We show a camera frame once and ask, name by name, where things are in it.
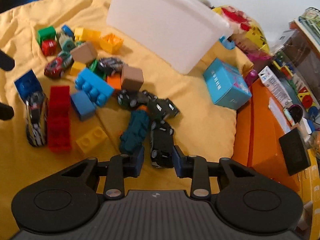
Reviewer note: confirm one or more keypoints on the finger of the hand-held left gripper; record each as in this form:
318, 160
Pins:
6, 62
5, 112

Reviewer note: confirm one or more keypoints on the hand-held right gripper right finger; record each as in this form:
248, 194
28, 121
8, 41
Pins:
178, 163

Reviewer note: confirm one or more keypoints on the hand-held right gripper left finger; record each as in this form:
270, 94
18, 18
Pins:
138, 163

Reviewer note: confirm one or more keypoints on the white plastic storage bin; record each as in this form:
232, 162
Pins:
162, 25

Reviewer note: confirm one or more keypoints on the dark teal building block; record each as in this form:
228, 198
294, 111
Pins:
133, 132

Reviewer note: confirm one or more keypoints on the black striped toy car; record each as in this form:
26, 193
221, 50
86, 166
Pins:
36, 122

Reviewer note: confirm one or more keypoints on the yellow cloth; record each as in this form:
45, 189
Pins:
205, 130

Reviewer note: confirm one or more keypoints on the red cube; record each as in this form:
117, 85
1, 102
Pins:
48, 47

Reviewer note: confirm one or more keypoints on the red toy car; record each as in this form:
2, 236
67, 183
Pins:
53, 68

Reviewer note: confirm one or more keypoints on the small orange toy piece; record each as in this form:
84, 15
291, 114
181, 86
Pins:
143, 108

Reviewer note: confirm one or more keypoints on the teal toy car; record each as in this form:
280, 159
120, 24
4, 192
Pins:
67, 43

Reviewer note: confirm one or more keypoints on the small blue toy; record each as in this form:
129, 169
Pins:
67, 30

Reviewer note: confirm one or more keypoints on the brown cube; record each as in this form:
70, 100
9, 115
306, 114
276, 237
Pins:
132, 78
83, 52

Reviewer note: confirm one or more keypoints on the long yellow building block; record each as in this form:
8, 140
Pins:
87, 33

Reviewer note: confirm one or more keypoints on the small green building block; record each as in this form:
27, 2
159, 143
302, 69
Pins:
93, 66

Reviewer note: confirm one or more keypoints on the orange cardboard box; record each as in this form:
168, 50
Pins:
260, 135

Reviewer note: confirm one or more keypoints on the large blue building block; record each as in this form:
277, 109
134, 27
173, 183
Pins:
93, 85

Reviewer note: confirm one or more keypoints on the teal cardboard box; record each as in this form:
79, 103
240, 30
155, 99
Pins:
222, 85

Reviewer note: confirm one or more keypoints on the orange hollow building block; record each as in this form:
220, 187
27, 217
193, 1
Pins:
111, 43

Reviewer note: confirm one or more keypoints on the white paper label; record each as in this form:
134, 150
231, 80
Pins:
277, 112

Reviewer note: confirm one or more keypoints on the pink plastic bag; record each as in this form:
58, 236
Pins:
252, 76

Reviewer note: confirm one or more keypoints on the black sponge block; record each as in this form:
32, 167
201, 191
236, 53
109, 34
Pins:
295, 152

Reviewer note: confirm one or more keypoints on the white medicine box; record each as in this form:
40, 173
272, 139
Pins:
272, 82

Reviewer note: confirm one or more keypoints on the black round object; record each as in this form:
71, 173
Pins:
296, 111

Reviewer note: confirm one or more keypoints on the colourful toy box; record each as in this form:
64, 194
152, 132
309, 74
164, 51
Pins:
302, 95

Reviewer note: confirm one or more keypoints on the yellow red plastic bag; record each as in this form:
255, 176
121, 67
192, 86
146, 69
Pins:
252, 30

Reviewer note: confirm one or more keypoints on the stack of books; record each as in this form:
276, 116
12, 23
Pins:
310, 22

